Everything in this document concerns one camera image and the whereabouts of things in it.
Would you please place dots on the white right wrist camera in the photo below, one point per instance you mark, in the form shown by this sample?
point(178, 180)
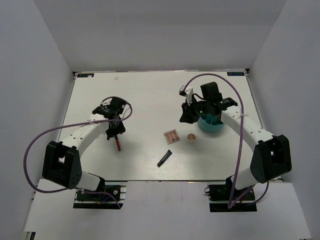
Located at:
point(187, 92)

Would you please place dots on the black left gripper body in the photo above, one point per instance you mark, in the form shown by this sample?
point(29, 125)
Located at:
point(119, 127)

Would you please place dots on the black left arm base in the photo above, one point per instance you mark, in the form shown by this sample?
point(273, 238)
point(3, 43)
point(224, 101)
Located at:
point(111, 197)

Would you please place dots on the red lip gloss tube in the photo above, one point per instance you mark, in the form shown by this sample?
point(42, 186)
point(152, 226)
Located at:
point(117, 143)

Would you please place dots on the round beige powder compact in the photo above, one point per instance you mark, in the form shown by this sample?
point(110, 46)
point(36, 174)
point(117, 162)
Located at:
point(191, 138)

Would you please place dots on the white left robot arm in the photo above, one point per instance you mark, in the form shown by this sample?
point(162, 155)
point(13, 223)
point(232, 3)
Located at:
point(62, 160)

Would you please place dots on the orange eyeshadow palette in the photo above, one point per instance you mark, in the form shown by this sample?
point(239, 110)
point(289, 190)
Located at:
point(171, 136)

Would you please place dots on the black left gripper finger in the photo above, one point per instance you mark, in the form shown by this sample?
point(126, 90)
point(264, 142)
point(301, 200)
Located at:
point(119, 133)
point(109, 136)

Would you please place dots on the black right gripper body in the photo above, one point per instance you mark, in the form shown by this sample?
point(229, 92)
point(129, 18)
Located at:
point(202, 107)

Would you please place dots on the teal round organizer cup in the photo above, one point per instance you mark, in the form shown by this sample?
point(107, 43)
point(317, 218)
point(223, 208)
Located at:
point(210, 124)

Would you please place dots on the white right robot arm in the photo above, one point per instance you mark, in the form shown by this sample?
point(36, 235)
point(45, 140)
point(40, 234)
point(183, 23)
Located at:
point(271, 153)

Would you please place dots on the black squeeze tube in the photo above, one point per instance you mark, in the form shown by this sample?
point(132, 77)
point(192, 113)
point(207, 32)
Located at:
point(164, 158)

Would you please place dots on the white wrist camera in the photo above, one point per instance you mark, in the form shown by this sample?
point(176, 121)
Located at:
point(187, 92)
point(105, 102)

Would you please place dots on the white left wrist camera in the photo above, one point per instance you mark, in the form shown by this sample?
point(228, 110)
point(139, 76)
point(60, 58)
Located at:
point(105, 102)

